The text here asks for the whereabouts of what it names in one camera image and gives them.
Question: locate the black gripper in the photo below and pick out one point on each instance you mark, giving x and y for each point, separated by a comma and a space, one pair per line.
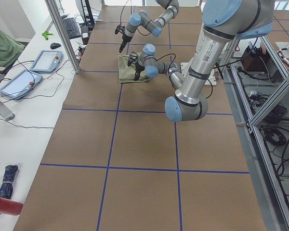
138, 69
124, 40

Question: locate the olive green long-sleeve shirt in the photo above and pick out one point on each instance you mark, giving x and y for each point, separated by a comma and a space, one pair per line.
127, 73

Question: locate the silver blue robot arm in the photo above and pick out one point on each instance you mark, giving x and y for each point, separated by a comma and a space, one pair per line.
222, 22
141, 18

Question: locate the black box white label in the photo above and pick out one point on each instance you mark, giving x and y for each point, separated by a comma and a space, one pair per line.
85, 35

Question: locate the black keyboard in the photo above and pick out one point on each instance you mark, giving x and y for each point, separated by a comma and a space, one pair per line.
71, 28

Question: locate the black computer mouse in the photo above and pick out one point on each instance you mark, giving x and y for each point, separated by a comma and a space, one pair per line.
54, 46

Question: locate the far blue teach pendant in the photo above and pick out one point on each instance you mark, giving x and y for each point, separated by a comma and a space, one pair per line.
46, 61

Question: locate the blue teach pendant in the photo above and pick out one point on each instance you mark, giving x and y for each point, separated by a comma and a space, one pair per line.
46, 61
20, 85

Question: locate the green plastic clamp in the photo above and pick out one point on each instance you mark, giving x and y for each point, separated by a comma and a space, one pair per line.
46, 34

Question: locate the near blue teach pendant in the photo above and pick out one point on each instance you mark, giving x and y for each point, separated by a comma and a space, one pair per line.
20, 85

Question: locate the green cloth chair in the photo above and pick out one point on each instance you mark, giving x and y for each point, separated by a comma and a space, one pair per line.
10, 50

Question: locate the clear grey water bottle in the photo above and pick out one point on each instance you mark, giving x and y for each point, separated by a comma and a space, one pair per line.
5, 112

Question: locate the folded navy umbrella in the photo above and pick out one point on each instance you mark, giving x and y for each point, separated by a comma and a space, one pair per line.
6, 188

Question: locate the red water bottle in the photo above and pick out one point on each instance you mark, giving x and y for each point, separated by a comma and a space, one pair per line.
10, 207

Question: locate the aluminium frame post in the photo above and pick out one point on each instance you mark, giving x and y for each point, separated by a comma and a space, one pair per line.
56, 18

